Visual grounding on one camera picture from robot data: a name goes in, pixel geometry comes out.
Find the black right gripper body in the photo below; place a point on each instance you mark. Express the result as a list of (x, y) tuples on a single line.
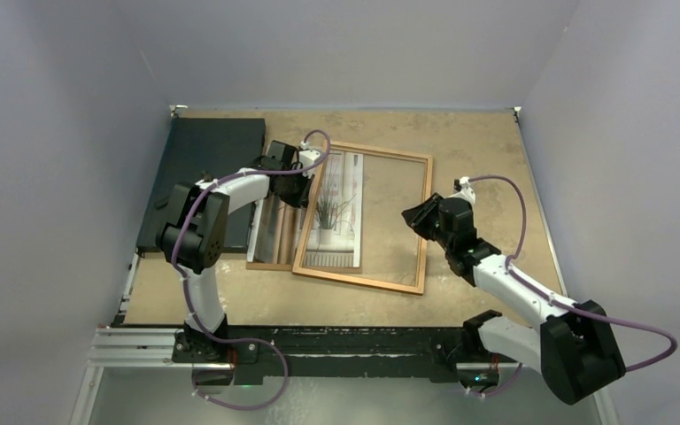
[(443, 237)]

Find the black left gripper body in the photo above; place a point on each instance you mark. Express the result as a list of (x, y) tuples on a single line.
[(295, 188)]

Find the light wooden picture frame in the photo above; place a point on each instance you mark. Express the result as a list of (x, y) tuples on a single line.
[(369, 217)]

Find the brown frame backing board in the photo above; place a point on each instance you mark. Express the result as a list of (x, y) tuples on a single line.
[(269, 267)]

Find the plant window photo print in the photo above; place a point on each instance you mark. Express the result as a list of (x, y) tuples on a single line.
[(316, 205)]

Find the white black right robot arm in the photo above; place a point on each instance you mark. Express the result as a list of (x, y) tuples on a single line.
[(570, 344)]

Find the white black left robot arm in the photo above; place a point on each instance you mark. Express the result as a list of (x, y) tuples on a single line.
[(193, 233)]

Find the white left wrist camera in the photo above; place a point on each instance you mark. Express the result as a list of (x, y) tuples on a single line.
[(309, 159)]

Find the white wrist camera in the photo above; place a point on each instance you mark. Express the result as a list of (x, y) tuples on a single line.
[(462, 189), (309, 159)]

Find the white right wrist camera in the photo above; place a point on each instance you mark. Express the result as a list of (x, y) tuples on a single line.
[(462, 189)]

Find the aluminium rail base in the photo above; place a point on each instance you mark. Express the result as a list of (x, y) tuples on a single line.
[(314, 375)]

